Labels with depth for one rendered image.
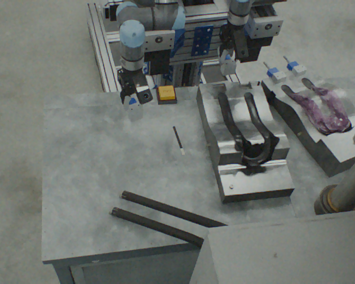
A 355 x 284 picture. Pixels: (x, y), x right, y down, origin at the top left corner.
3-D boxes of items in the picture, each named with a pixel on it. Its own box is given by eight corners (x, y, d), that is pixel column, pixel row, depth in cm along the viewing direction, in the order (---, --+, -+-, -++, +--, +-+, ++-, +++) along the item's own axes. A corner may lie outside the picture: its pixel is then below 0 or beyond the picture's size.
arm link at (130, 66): (147, 58, 139) (124, 65, 136) (147, 69, 143) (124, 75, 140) (138, 43, 143) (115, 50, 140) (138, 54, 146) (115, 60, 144)
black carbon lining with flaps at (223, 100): (215, 97, 176) (219, 81, 168) (253, 94, 178) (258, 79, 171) (235, 170, 156) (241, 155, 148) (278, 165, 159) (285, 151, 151)
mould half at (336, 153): (258, 88, 190) (265, 70, 181) (305, 72, 199) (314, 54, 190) (329, 178, 166) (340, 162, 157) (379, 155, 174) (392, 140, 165)
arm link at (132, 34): (143, 16, 134) (147, 34, 129) (142, 43, 143) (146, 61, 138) (117, 17, 133) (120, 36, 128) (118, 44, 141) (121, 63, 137)
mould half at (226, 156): (195, 98, 184) (200, 76, 173) (254, 94, 188) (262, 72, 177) (222, 203, 155) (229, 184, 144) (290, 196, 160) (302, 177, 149)
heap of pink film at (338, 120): (284, 95, 181) (289, 82, 175) (317, 84, 187) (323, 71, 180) (322, 142, 168) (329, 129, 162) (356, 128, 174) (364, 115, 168)
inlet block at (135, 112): (116, 97, 166) (116, 88, 162) (129, 93, 168) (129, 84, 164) (131, 121, 160) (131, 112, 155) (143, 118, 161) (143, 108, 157)
